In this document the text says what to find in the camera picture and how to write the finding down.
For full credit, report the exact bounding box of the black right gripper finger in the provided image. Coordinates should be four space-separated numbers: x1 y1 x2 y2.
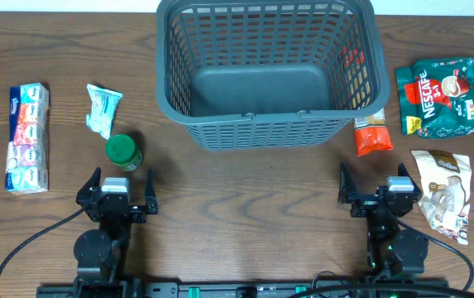
338 163 357 199
398 163 420 191

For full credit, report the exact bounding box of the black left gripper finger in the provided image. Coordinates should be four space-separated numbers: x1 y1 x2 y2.
79 167 101 195
144 169 156 207

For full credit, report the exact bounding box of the beige brown snack bag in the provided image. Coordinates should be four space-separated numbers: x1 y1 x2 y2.
412 150 472 245

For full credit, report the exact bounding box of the orange snack packet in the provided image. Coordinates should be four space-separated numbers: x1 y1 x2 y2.
341 45 395 158

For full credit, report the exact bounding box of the green Nescafe coffee bag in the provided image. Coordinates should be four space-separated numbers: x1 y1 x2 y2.
395 57 474 139

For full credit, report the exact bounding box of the teal white wipes packet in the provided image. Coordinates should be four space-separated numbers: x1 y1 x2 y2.
86 84 123 139

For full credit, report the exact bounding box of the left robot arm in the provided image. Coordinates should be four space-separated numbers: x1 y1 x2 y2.
74 168 158 298

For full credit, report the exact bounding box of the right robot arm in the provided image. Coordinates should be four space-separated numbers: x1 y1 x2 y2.
338 163 429 283

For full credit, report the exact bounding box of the green lidded jar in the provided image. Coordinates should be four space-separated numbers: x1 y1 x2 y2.
105 134 143 171

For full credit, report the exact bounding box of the Kleenex tissue multipack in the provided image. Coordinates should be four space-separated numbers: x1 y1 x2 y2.
5 83 50 194

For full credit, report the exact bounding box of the grey plastic basket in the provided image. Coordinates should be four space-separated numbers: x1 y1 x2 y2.
156 0 390 151

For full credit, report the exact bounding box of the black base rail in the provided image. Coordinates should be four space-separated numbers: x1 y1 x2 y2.
36 279 449 298

